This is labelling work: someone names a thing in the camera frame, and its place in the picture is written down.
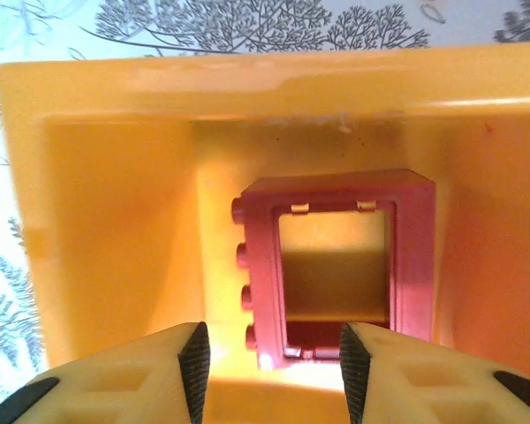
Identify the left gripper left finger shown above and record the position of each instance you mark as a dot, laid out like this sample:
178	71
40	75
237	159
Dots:
115	388

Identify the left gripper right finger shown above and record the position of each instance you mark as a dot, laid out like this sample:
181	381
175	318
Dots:
424	388

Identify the red lego window frame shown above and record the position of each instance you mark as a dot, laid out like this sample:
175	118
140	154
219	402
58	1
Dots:
415	265

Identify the yellow plastic container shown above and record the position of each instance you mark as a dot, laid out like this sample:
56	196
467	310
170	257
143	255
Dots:
115	221

